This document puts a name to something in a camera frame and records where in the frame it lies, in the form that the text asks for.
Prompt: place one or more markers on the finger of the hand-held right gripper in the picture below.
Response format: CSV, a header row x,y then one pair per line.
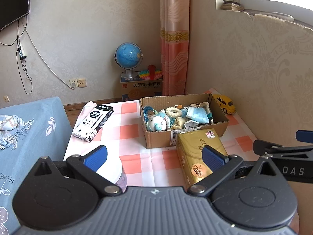
x,y
304,135
262,146

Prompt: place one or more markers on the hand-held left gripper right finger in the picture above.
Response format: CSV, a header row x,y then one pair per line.
x,y
211,160

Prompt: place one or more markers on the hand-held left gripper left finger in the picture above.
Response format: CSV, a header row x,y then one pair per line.
x,y
96,158

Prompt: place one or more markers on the blue face mask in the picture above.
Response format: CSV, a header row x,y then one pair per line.
x,y
198,115

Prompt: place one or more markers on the cream cloth bow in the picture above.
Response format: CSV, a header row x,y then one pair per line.
x,y
181,122

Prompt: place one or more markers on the cardboard box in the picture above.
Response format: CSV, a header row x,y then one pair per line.
x,y
161,139

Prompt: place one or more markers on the cream knitted scrunchie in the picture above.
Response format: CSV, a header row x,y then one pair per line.
x,y
167,112

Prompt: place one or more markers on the blue plush toy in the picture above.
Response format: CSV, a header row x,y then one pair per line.
x,y
156,122

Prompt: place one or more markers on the clear jar with white lid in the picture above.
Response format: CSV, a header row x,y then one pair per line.
x,y
111,173

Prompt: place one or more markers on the gold tissue pack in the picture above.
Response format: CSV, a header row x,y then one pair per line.
x,y
189,149

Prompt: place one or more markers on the black and white pen box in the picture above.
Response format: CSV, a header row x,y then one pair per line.
x,y
94,122

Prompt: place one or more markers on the orange checkered tablecloth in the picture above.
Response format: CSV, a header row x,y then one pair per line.
x,y
132,132

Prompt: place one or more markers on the yellow toy car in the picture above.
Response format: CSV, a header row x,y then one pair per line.
x,y
225,101

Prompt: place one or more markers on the blue floral bed cover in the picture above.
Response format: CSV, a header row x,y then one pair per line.
x,y
36,137

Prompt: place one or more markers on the printed cardboard carton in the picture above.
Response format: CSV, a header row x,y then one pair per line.
x,y
141,90

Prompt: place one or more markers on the blue and white fringed scarf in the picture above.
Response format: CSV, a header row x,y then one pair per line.
x,y
9,123

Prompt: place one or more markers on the rainbow pop toy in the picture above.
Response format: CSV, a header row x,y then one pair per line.
x,y
144,74

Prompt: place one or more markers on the red toy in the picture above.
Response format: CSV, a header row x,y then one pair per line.
x,y
152,69

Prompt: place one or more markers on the blue globe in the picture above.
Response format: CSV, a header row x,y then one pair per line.
x,y
128,53

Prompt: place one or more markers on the white power strip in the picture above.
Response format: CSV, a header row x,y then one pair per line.
x,y
21,51

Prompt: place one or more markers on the pink patterned curtain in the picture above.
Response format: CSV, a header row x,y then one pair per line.
x,y
174,29

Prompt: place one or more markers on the stack of books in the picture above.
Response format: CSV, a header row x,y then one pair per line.
x,y
232,6

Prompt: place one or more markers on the black television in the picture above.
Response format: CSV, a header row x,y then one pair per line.
x,y
12,2

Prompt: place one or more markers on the beige wall socket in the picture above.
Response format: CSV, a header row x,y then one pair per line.
x,y
82,82

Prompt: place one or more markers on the white wall socket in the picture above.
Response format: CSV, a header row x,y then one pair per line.
x,y
73,83

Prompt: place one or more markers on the small wall socket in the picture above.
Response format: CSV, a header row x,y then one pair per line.
x,y
6,98

